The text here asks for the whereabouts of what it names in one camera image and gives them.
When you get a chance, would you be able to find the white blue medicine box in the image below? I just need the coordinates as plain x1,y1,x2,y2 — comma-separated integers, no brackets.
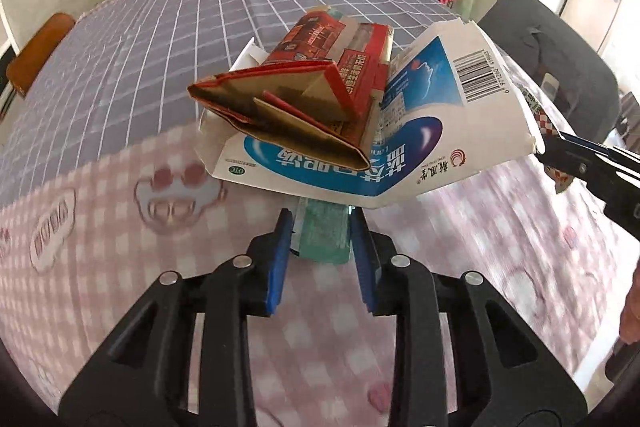
195,20,544,208

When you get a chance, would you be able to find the teal small box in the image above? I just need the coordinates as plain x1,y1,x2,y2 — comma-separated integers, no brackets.
291,198,352,265

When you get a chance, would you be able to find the red cardboard box trash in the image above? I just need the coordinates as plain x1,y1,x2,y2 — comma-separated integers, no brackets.
188,5,394,171

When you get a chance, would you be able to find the person's right hand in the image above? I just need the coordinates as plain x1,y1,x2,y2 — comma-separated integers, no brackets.
620,262,640,345

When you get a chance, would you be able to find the grey jacket on chair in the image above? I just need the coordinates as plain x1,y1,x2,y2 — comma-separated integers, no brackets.
478,0,620,143

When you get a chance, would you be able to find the pink checkered tablecloth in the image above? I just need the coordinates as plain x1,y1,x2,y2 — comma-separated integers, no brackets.
1,0,639,413

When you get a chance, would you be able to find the orange wooden chair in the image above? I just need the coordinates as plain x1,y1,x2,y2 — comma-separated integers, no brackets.
6,12,76,98

